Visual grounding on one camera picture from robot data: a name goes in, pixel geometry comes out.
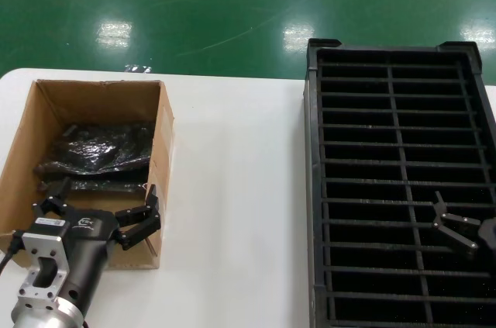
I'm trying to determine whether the brown cardboard box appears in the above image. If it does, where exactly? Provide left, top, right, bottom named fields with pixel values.
left=0, top=78, right=175, bottom=270

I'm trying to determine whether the black slotted plastic container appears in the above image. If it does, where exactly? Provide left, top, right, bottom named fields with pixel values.
left=301, top=37, right=496, bottom=328

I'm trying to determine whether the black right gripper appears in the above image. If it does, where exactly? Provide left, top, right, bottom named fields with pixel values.
left=432, top=190, right=496, bottom=262

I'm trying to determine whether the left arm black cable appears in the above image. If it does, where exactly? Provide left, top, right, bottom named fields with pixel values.
left=0, top=230, right=24, bottom=271

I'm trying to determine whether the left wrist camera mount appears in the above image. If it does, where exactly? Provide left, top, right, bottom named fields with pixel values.
left=21, top=217, right=74, bottom=302

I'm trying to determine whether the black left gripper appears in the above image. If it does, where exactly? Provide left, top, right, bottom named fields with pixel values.
left=33, top=177, right=162, bottom=312

